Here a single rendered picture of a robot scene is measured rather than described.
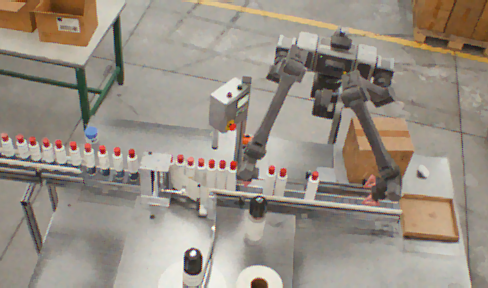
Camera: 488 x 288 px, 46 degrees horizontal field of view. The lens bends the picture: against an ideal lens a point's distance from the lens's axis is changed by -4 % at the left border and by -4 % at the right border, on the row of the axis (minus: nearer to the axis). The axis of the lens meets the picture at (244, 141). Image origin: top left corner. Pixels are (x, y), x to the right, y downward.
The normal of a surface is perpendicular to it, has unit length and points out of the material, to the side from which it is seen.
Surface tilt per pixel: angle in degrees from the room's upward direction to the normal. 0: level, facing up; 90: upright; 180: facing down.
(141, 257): 0
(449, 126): 0
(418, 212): 0
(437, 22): 90
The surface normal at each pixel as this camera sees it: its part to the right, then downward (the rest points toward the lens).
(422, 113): 0.08, -0.69
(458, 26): -0.19, 0.69
